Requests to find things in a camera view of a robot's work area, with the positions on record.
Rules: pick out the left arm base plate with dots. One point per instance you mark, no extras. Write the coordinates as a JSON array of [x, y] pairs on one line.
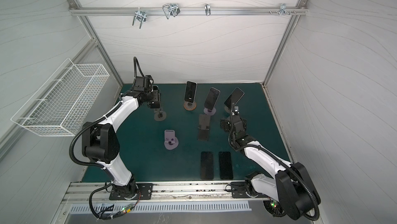
[[145, 191]]

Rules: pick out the white wire basket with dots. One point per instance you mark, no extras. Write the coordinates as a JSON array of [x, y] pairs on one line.
[[59, 107]]

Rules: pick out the phone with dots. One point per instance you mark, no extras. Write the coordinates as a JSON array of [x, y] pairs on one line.
[[190, 91], [225, 166], [211, 99], [234, 97], [207, 166]]

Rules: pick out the white slotted cable duct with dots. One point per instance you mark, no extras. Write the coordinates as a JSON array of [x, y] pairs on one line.
[[167, 207]]

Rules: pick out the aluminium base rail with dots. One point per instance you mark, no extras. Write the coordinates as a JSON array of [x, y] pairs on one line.
[[169, 191]]

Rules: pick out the phone on wooden stand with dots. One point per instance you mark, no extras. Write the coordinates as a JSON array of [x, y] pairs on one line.
[[190, 91]]

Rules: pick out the grey round stand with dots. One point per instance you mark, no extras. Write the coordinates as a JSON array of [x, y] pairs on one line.
[[159, 114], [227, 109]]

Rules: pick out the aluminium crossbar rail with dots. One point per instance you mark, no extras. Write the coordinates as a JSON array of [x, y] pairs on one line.
[[185, 11]]

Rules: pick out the metal bracket right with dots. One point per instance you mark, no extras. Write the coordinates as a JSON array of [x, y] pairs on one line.
[[282, 11]]

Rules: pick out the metal u-bolt clamp middle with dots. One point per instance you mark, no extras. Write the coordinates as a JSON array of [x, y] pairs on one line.
[[171, 9]]

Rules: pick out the wooden round stand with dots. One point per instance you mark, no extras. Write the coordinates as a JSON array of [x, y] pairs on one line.
[[190, 106]]

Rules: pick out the lilac front round stand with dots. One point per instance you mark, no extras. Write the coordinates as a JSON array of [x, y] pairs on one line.
[[170, 140]]

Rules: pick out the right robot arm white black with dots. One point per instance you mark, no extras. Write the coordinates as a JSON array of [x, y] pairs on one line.
[[288, 186]]

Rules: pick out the metal u-bolt clamp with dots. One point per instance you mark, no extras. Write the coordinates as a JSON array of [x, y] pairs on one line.
[[171, 9], [139, 18]]

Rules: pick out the grey round stand left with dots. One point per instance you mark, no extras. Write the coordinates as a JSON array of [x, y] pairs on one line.
[[159, 114]]

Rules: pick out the lilac rear round stand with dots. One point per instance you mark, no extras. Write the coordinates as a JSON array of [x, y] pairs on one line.
[[210, 112]]

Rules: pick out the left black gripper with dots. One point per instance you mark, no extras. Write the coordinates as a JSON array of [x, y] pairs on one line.
[[156, 95]]

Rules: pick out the grey round stand right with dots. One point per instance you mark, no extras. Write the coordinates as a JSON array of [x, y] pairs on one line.
[[227, 109]]

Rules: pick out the black folding phone stand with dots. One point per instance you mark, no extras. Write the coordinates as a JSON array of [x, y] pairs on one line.
[[204, 127]]

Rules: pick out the metal clamp small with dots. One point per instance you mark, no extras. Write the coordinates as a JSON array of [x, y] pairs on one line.
[[207, 10]]

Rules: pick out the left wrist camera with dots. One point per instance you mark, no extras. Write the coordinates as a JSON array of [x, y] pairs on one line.
[[143, 84]]

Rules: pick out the lilac round stand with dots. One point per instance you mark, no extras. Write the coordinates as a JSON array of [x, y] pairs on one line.
[[210, 112], [170, 140]]

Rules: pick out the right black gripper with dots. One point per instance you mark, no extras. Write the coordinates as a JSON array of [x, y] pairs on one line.
[[234, 118]]

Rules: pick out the metal u-bolt clamp left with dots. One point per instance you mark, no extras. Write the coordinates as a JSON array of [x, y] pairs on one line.
[[139, 18]]

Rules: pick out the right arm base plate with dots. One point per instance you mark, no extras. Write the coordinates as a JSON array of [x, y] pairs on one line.
[[242, 190]]

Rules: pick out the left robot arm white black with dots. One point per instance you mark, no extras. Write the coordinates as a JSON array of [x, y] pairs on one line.
[[96, 144]]

